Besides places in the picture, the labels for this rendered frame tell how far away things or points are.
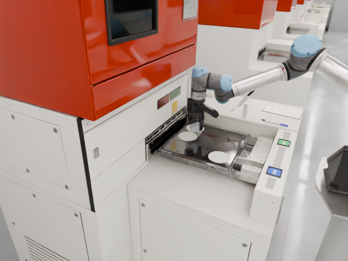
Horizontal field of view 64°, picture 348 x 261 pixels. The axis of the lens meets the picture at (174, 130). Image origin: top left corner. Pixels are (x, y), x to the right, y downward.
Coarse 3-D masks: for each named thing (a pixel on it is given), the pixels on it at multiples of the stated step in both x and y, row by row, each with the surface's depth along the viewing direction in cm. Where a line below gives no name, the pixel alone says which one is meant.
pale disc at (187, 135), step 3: (183, 132) 151; (186, 132) 151; (189, 132) 151; (192, 132) 152; (180, 135) 148; (183, 135) 148; (186, 135) 148; (189, 135) 148; (192, 135) 148; (195, 135) 148; (180, 138) 145; (183, 138) 145; (186, 138) 145; (189, 138) 145; (192, 138) 145; (195, 138) 146
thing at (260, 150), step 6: (258, 144) 145; (264, 144) 145; (270, 144) 146; (252, 150) 140; (258, 150) 140; (264, 150) 140; (252, 156) 135; (258, 156) 135; (264, 156) 135; (240, 174) 122; (246, 180) 122; (252, 180) 121
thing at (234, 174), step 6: (162, 156) 144; (168, 156) 142; (174, 156) 140; (186, 162) 138; (192, 162) 137; (204, 168) 135; (210, 168) 133; (216, 168) 131; (222, 174) 131; (228, 174) 130; (234, 174) 128; (240, 180) 128
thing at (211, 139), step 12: (180, 132) 151; (204, 132) 152; (216, 132) 152; (228, 132) 153; (168, 144) 140; (180, 144) 140; (192, 144) 140; (204, 144) 140; (216, 144) 141; (228, 144) 141; (240, 144) 141; (192, 156) 130; (204, 156) 131
